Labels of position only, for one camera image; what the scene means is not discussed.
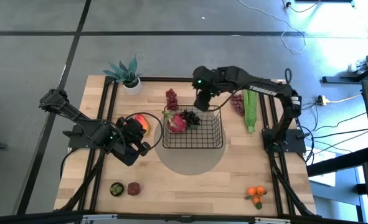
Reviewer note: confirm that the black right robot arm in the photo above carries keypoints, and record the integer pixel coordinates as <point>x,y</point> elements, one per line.
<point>264,88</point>

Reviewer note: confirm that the power adapter block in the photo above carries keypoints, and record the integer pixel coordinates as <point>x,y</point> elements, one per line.
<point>322,100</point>

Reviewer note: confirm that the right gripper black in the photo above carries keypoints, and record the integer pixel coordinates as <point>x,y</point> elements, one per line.
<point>204,79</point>

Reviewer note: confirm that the black grape bunch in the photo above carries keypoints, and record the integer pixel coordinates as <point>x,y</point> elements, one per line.
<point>190,117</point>

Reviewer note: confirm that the dark red round fruit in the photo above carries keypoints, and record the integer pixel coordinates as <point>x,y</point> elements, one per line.
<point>134,188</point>

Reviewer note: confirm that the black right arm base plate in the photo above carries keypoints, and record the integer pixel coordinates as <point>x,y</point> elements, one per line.
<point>292,141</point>

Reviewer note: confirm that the dark red grape bunch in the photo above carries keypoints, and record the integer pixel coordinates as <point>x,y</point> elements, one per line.
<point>172,99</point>

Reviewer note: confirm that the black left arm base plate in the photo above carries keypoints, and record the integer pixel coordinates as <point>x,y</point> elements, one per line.
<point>78,141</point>

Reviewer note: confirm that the black beam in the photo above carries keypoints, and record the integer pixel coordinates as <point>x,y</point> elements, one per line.
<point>342,161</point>

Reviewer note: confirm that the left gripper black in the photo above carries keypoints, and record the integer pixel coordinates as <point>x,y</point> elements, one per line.
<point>132,147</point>

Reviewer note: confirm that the black rig crossbar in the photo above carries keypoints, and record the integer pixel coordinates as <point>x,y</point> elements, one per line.
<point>31,217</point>

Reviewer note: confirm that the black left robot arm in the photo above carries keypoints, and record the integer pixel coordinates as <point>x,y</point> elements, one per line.
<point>78,116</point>

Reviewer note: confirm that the black aluminium table frame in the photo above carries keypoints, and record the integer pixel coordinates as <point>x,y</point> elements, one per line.
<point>165,79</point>

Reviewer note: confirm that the pink dragon fruit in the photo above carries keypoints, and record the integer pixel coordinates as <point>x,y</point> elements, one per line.
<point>177,124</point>

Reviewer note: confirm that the pink-purple grape bunch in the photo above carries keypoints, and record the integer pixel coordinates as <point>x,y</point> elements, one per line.
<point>238,102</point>

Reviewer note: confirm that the round grey mat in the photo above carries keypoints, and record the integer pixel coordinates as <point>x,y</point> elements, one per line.
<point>190,160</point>

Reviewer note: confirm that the red yellow mango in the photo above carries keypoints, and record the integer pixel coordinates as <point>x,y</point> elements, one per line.
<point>144,123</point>

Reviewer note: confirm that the black floor stand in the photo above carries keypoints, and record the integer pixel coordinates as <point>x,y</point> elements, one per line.
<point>342,80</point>

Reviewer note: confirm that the potted plant white pot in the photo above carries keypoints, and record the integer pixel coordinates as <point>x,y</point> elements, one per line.
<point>126,74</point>

